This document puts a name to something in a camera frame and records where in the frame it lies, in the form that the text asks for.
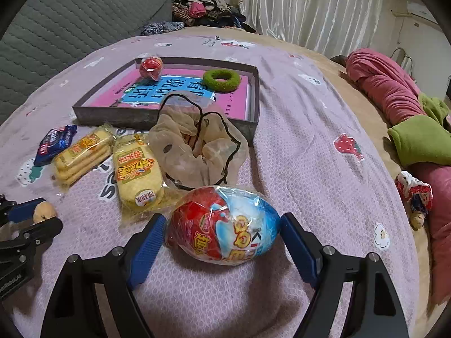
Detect yellow rice cracker pack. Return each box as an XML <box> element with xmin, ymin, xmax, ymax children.
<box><xmin>112</xmin><ymin>134</ymin><xmax>165</xmax><ymax>224</ymax></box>

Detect green fleece blanket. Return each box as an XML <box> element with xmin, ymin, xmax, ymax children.
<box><xmin>388</xmin><ymin>92</ymin><xmax>450</xmax><ymax>168</ymax></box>

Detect pile of clothes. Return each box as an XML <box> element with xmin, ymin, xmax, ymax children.
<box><xmin>172</xmin><ymin>0</ymin><xmax>257</xmax><ymax>34</ymax></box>

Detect grey shallow box tray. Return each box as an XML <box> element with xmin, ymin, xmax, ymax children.
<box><xmin>73</xmin><ymin>57</ymin><xmax>260</xmax><ymax>143</ymax></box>

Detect large red blue toy egg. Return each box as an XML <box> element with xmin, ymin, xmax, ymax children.
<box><xmin>166</xmin><ymin>185</ymin><xmax>280</xmax><ymax>266</ymax></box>

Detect grey quilted headboard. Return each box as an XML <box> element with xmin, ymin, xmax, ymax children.
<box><xmin>1</xmin><ymin>0</ymin><xmax>172</xmax><ymax>121</ymax></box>

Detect white air conditioner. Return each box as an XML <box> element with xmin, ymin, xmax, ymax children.
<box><xmin>407</xmin><ymin>2</ymin><xmax>438</xmax><ymax>25</ymax></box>

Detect red white scrunchie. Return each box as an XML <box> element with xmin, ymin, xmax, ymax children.
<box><xmin>394</xmin><ymin>170</ymin><xmax>434</xmax><ymax>230</ymax></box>

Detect tan walnut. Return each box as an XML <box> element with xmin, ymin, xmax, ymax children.
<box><xmin>33</xmin><ymin>201</ymin><xmax>57</xmax><ymax>224</ymax></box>

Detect tan bed sheet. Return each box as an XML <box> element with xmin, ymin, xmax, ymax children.
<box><xmin>173</xmin><ymin>27</ymin><xmax>446</xmax><ymax>337</ymax></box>

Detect green fuzzy ring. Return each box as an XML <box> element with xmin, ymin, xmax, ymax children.
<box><xmin>202</xmin><ymin>68</ymin><xmax>242</xmax><ymax>93</ymax></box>

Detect yellow biscuit pack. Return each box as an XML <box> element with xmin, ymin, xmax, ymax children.
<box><xmin>52</xmin><ymin>123</ymin><xmax>116</xmax><ymax>188</ymax></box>

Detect dark blue patterned cloth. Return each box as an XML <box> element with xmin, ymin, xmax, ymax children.
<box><xmin>141</xmin><ymin>21</ymin><xmax>185</xmax><ymax>36</ymax></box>

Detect blue snack packet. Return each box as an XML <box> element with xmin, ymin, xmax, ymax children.
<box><xmin>34</xmin><ymin>125</ymin><xmax>77</xmax><ymax>166</ymax></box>

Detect pink strawberry print blanket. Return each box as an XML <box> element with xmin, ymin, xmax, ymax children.
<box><xmin>1</xmin><ymin>35</ymin><xmax>419</xmax><ymax>337</ymax></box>

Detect beige sheer hair scrunchie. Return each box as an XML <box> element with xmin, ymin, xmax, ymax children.
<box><xmin>147</xmin><ymin>91</ymin><xmax>248</xmax><ymax>191</ymax></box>

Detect white pleated curtain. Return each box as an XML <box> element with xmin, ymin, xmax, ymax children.
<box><xmin>238</xmin><ymin>0</ymin><xmax>383</xmax><ymax>57</ymax></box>

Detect small red toy egg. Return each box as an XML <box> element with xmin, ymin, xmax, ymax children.
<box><xmin>139</xmin><ymin>57</ymin><xmax>163</xmax><ymax>82</ymax></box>

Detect pink rolled quilt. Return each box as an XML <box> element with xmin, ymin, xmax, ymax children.
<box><xmin>346</xmin><ymin>48</ymin><xmax>450</xmax><ymax>304</ymax></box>

